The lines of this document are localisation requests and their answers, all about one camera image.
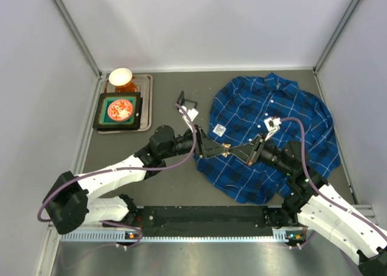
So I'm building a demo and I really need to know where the red maple leaf brooch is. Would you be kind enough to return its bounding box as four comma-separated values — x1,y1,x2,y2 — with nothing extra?
222,143,231,158

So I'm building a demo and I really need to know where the blue plaid button shirt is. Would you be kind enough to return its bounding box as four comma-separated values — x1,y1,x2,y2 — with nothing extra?
195,73,341,205

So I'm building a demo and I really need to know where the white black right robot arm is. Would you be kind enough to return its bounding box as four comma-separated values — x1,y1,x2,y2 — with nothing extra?
226,136,386,275

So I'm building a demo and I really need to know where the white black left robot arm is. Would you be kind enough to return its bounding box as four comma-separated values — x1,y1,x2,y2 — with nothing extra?
40,125,228,235

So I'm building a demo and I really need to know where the small black open box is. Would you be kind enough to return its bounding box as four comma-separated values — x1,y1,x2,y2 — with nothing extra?
176,91,198,112

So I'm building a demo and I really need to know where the red patterned bowl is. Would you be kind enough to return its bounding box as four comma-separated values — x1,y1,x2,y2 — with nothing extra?
108,99,134,122

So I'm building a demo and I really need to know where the silver metal tray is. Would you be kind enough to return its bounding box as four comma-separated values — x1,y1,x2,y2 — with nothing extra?
93,74,153,134

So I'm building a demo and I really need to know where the black square tray green liner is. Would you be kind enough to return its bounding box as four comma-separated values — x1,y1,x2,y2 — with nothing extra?
93,92,142,132

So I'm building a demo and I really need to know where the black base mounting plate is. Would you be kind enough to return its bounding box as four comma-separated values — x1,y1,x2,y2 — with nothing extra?
102,205,318,237

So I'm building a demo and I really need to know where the white bowl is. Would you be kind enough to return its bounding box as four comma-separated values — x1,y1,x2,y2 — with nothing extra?
108,68,132,87

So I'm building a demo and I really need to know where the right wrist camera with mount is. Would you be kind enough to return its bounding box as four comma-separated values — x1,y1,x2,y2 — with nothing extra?
264,117,281,141

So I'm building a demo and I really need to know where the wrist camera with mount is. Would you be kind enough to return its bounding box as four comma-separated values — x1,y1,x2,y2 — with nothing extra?
264,117,281,141
180,106,199,127

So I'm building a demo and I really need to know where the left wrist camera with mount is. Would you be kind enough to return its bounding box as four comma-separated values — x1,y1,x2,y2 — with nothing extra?
180,106,199,127

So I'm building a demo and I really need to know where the aluminium front frame rail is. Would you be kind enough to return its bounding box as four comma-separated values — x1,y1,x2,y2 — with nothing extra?
48,204,380,243

